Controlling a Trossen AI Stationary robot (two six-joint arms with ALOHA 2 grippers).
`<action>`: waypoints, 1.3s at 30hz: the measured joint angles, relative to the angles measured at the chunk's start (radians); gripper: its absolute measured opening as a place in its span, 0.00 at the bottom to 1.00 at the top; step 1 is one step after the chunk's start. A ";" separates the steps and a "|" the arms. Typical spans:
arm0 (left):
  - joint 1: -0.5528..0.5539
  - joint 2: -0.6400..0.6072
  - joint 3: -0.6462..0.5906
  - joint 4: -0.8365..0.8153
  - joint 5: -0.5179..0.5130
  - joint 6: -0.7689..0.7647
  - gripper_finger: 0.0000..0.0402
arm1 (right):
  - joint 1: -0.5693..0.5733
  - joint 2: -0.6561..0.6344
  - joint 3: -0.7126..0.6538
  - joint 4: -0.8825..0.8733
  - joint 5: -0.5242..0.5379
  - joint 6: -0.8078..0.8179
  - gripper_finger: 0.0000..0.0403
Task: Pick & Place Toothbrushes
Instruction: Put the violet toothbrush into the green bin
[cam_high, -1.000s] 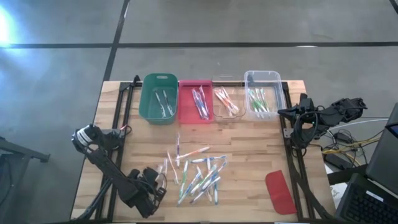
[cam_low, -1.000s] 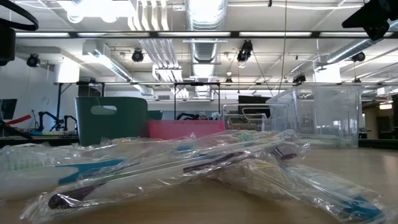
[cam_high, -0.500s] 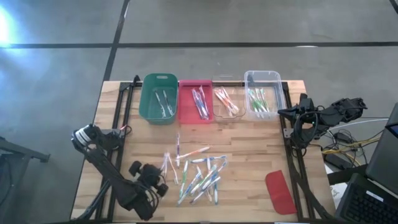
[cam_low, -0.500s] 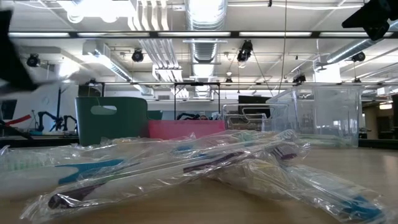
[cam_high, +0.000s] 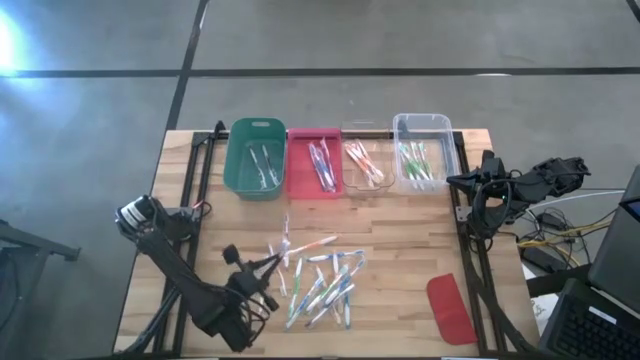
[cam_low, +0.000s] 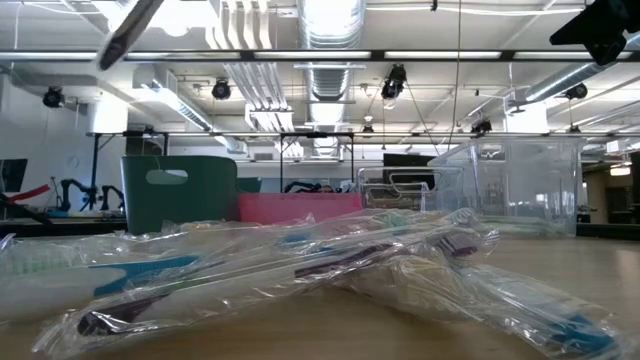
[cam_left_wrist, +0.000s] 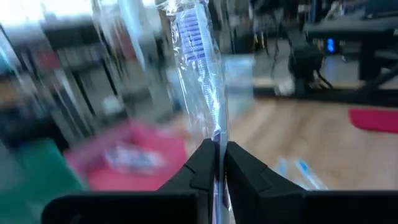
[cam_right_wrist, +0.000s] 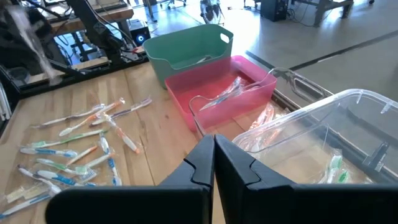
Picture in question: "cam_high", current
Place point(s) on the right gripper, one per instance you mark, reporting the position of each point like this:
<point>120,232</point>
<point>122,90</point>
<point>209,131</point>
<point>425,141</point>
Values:
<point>497,180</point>

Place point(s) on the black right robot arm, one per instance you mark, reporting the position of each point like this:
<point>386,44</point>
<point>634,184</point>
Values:
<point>530,185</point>

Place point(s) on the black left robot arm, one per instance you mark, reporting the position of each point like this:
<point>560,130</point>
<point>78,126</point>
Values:
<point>165,260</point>

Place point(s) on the large clear plastic bin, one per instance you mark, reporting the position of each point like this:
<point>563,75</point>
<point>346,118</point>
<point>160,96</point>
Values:
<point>445,150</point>

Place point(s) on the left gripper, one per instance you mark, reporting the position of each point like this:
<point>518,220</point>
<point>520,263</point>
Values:
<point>247,285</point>

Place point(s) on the red plastic lid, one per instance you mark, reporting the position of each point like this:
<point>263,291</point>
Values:
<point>450,310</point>

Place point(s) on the pink plastic bin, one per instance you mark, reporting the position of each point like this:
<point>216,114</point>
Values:
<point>300,185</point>

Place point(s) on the white paper sheet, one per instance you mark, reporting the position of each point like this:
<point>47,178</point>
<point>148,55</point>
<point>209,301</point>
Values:
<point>545,310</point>

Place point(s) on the grey laptop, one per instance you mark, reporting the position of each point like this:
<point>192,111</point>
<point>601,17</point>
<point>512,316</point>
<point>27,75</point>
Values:
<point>620,250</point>

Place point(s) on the black metal stand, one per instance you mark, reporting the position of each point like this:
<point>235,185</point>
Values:
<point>30,240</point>

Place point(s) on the black desk crossbar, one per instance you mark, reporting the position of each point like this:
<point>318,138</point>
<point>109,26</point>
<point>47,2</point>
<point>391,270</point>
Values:
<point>555,282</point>

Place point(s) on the green plastic bin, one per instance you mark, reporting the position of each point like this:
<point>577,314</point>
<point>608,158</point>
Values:
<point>240,187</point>

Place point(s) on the dark open laptop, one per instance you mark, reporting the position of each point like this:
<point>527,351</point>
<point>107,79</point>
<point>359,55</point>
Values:
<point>590,330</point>

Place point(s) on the black power brick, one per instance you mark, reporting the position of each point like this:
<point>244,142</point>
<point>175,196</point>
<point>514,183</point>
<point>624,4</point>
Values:
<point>542,259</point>

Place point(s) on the small clear plastic bin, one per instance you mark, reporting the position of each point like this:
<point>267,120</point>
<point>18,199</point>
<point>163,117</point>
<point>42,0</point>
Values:
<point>350,135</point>

